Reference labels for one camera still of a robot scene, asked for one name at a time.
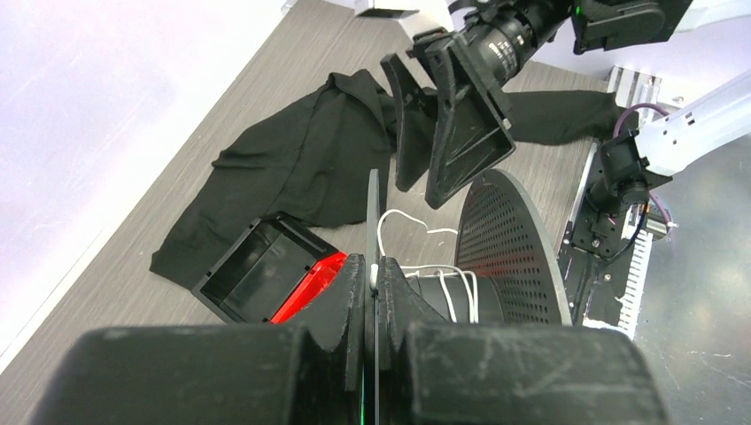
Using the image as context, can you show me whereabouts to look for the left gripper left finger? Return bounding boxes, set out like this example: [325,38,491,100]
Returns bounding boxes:
[31,254,367,424]

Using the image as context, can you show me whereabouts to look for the black cloth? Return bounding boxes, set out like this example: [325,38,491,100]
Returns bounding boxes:
[149,68,640,291]

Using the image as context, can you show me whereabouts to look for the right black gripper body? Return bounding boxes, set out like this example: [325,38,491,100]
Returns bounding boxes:
[407,1,574,89]

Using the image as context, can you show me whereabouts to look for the red plastic bin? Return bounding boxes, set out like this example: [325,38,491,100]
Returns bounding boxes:
[269,251,346,324]

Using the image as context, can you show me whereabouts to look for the white cable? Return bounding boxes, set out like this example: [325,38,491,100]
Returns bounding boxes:
[368,208,481,325]

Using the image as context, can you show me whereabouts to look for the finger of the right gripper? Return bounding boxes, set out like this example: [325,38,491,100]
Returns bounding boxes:
[381,54,437,192]
[425,35,516,209]

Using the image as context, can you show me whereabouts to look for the grey perforated cable spool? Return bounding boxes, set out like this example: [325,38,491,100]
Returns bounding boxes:
[363,170,572,424]

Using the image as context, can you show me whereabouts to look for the black plastic bin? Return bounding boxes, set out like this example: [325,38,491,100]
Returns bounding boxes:
[191,212,340,323]

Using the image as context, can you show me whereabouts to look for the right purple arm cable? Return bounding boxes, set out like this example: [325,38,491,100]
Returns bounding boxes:
[611,102,676,227]

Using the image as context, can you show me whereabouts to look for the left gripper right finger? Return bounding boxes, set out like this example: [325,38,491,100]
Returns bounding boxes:
[377,257,670,424]

